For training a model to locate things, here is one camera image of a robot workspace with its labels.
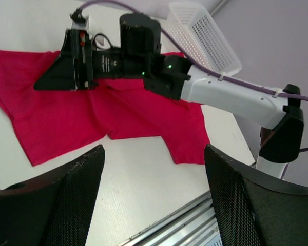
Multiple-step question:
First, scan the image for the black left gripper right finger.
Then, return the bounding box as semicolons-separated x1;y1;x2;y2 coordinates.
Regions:
204;145;308;245

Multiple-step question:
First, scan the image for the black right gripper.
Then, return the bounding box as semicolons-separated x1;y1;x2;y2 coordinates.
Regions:
33;13;161;91

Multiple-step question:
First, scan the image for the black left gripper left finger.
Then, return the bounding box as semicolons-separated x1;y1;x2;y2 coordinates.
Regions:
0;145;105;245

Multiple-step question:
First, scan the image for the crimson t shirt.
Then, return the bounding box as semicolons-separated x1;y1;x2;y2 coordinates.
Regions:
0;50;209;166

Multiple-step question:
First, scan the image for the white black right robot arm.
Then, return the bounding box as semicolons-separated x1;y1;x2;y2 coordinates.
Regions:
33;10;304;178

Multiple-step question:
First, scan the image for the white plastic basket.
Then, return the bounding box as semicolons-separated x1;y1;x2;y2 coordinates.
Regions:
164;1;242;76

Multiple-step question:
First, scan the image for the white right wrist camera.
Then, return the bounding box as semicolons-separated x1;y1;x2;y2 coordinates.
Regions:
71;16;90;33

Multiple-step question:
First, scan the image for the aluminium front rail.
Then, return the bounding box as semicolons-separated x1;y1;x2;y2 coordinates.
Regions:
120;191;223;246

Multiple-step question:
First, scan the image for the right aluminium corner post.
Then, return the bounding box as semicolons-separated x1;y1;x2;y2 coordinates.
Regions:
209;0;228;15

